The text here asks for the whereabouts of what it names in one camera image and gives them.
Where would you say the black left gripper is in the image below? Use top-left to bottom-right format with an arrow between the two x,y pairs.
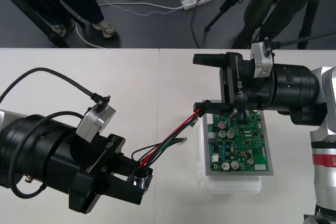
68,134 -> 154,214

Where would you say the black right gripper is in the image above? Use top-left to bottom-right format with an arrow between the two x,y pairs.
193,51 -> 276,115

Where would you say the red black green cable bundle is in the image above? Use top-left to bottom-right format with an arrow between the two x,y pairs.
131,104 -> 208,190

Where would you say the black tripod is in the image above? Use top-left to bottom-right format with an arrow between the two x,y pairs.
204,0 -> 253,32

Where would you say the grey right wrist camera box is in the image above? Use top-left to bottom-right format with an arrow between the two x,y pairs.
250,42 -> 274,79

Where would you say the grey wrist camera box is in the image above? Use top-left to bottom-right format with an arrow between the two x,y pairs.
250,42 -> 274,79
76,103 -> 117,143

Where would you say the black floor cable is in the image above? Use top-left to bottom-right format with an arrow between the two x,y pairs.
190,0 -> 209,49

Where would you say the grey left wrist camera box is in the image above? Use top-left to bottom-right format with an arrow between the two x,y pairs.
76,103 -> 117,143

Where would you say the green circuit board grey frame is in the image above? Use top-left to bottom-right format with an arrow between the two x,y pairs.
202,110 -> 275,178

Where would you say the black right camera cable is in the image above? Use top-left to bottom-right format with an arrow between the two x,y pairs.
264,33 -> 336,51

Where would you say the white floor cable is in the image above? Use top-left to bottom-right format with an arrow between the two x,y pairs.
75,0 -> 184,49

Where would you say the black metal frame leg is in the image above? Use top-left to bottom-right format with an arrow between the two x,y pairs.
0,0 -> 71,49

